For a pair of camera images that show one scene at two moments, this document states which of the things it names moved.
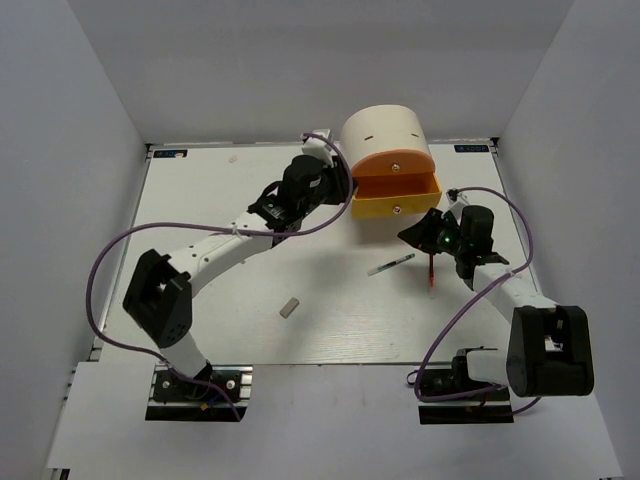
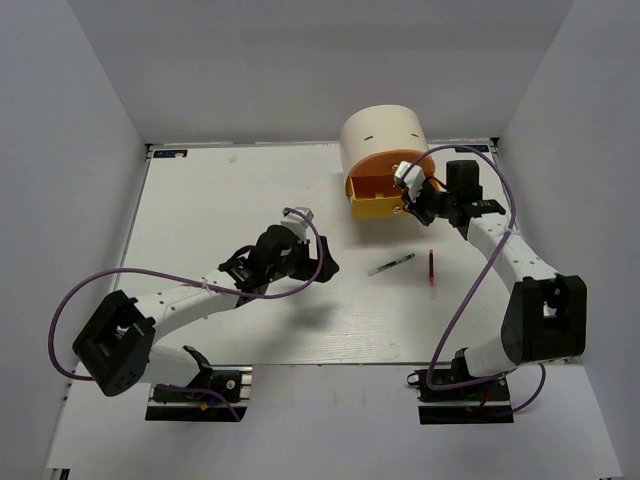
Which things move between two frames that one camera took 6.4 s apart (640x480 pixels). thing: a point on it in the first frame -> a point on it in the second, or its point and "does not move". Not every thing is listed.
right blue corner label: (471, 148) does not move
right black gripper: (422, 234) -> (417, 208)
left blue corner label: (170, 153) does not move
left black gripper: (339, 177) -> (328, 265)
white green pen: (391, 263) does not move
